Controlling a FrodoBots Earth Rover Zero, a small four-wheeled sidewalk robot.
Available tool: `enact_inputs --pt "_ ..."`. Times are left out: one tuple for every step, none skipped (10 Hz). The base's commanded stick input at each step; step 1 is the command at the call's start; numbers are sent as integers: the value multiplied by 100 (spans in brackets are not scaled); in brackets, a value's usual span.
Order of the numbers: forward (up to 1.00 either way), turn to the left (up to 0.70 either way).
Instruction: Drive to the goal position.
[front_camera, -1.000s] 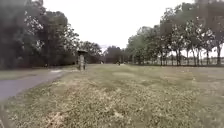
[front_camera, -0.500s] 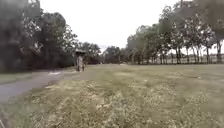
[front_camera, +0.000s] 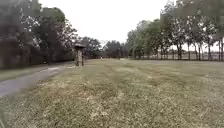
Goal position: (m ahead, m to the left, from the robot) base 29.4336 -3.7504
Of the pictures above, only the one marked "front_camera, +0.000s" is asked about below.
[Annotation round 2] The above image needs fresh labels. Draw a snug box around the roofed wooden notice board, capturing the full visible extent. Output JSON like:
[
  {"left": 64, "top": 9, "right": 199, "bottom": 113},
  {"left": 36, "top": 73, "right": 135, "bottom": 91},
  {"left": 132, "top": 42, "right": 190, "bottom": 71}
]
[{"left": 73, "top": 43, "right": 87, "bottom": 68}]

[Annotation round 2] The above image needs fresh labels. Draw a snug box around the mown grass field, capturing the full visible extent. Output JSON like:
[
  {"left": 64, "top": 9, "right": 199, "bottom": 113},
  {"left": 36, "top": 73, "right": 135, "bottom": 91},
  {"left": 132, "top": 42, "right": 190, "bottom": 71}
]
[{"left": 0, "top": 58, "right": 224, "bottom": 128}]

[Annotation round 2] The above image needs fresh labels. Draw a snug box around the row of trees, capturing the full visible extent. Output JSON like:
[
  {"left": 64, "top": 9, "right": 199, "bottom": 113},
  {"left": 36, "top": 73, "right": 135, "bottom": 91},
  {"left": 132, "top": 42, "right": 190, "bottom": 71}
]
[{"left": 101, "top": 0, "right": 224, "bottom": 62}]

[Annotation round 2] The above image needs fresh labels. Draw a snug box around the group of large trees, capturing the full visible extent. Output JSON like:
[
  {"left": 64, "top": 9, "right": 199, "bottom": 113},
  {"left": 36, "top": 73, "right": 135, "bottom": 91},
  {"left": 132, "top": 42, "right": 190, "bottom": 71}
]
[{"left": 0, "top": 0, "right": 103, "bottom": 70}]

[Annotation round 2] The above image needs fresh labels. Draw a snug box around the grey asphalt road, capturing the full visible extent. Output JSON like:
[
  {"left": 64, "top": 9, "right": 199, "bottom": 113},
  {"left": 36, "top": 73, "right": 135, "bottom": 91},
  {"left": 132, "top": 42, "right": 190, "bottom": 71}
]
[{"left": 0, "top": 63, "right": 76, "bottom": 98}]

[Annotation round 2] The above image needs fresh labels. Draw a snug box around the grass field beyond road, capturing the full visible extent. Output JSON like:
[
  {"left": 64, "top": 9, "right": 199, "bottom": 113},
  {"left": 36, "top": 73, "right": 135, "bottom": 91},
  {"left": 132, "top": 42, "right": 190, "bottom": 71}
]
[{"left": 0, "top": 64, "right": 52, "bottom": 81}]

